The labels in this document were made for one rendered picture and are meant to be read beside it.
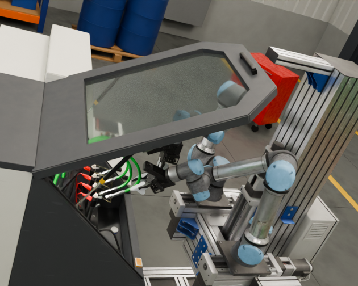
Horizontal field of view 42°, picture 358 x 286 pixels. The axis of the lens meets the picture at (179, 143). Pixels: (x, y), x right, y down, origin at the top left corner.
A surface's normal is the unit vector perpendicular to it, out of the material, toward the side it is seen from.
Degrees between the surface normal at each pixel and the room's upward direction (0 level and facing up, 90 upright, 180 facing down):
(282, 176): 82
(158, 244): 0
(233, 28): 90
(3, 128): 0
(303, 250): 90
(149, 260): 0
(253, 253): 98
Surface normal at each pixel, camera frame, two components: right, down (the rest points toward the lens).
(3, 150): 0.32, -0.82
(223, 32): 0.31, 0.56
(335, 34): -0.89, -0.11
